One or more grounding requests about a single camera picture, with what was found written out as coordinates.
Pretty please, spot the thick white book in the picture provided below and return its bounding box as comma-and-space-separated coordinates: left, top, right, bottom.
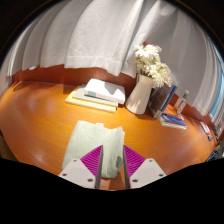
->
83, 78, 127, 105

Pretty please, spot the pale green towel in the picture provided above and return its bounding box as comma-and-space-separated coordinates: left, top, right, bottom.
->
61, 120, 126, 179

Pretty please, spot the black bag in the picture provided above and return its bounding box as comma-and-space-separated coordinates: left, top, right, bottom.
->
206, 149, 221, 163

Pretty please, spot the white curtain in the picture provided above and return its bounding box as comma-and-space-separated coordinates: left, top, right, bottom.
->
0, 0, 224, 118

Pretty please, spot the red booklet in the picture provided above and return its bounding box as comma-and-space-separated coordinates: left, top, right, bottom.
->
199, 121, 212, 136

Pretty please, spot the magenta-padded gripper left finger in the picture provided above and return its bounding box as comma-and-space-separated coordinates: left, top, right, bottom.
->
58, 144, 104, 190

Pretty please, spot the thin grey-white book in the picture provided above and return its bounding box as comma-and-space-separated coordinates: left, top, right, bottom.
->
72, 84, 119, 108

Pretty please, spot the upright blue book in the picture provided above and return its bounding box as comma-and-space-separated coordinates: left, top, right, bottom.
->
159, 85, 178, 114

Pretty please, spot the white ceramic vase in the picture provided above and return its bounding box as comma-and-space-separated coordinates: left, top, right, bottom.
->
124, 73, 155, 115

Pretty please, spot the upright dark grey book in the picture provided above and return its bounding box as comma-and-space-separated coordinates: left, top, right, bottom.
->
147, 83, 174, 118

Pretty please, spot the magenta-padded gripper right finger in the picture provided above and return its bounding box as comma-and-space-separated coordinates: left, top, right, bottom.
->
122, 144, 167, 190

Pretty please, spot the flat pale book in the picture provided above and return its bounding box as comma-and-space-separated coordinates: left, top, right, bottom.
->
159, 118, 188, 130

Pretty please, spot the window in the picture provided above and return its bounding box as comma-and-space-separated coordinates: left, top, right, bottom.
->
209, 83, 224, 121

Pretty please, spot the flat yellow book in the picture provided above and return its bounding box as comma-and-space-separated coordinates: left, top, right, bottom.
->
65, 88, 118, 114

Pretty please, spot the clear plastic bottle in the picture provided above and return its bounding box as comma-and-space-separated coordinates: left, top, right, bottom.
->
175, 89, 190, 115

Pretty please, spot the flat blue book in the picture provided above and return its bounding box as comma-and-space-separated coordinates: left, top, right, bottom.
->
160, 113, 188, 128

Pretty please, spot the white flower bouquet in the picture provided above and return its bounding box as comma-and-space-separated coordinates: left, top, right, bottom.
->
133, 43, 174, 88

